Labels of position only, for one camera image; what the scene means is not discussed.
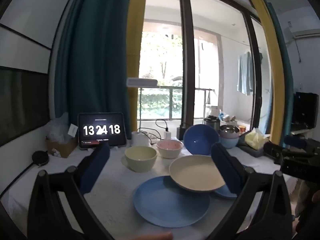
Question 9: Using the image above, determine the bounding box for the yellow curtain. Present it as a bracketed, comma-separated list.
[126, 0, 148, 141]
[243, 0, 286, 143]

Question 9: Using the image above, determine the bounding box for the balcony railing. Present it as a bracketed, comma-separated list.
[137, 85, 216, 121]

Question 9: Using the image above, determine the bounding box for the tablet showing clock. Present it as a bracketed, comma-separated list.
[78, 112, 127, 151]

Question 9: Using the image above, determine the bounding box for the stainless steel tumbler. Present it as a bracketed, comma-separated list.
[203, 116, 221, 133]

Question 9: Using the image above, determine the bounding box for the white air conditioner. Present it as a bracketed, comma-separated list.
[284, 19, 320, 41]

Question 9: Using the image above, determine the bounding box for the black round object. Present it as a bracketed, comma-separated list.
[32, 150, 49, 167]

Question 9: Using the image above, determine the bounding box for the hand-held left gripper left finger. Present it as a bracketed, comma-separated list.
[27, 142, 116, 240]

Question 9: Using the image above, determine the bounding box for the hanging light blue shirt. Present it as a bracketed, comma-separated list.
[236, 52, 254, 96]

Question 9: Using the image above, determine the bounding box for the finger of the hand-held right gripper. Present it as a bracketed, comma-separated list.
[284, 135, 307, 149]
[263, 141, 284, 159]

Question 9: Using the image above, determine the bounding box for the large blue plate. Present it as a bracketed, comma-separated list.
[133, 175, 211, 227]

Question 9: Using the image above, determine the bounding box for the black appliance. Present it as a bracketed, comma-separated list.
[292, 92, 319, 131]

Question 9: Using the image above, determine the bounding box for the small white card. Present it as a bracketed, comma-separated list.
[68, 123, 79, 138]

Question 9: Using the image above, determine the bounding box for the dark sliding door frame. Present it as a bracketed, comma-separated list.
[143, 0, 272, 136]

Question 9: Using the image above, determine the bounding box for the black lamp cable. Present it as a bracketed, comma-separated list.
[137, 127, 161, 141]

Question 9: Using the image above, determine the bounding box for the cream bowl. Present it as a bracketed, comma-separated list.
[124, 146, 158, 173]

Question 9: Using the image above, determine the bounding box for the small steel bowl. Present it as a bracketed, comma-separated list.
[220, 125, 240, 134]

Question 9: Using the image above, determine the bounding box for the small blue plate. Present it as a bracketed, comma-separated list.
[214, 184, 238, 199]

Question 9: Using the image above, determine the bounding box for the person's right hand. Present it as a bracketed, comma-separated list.
[296, 190, 320, 233]

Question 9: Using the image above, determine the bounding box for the clear plastic bag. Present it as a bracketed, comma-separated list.
[47, 112, 72, 144]

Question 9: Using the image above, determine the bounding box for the small light blue bowl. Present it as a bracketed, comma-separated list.
[220, 136, 239, 149]

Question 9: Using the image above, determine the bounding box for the dark blue bowl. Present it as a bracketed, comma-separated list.
[183, 124, 221, 156]

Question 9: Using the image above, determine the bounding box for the teal curtain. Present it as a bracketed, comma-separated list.
[53, 0, 133, 141]
[265, 2, 295, 136]

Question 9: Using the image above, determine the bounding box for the white textured tablecloth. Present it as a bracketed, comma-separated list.
[0, 137, 296, 240]

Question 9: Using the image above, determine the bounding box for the pink strawberry print bowl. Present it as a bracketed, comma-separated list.
[156, 140, 184, 159]

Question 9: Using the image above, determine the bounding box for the balcony drying rack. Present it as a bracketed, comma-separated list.
[195, 88, 216, 116]

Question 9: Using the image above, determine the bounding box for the cream plate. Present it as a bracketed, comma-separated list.
[169, 155, 227, 193]

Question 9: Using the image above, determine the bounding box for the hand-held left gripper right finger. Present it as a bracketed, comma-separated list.
[206, 143, 292, 240]

